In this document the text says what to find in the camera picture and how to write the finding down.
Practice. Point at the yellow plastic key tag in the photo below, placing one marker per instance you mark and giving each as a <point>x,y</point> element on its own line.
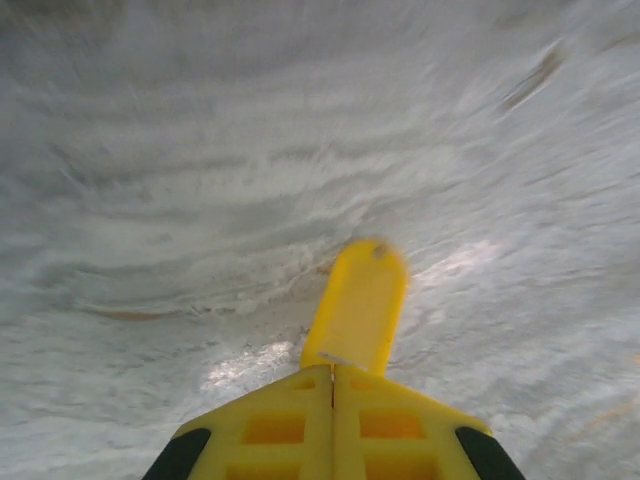
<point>365,310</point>

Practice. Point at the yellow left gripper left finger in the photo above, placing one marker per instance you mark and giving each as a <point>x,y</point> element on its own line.
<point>280,430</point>

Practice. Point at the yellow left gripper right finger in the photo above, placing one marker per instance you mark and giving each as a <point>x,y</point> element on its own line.
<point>390,430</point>

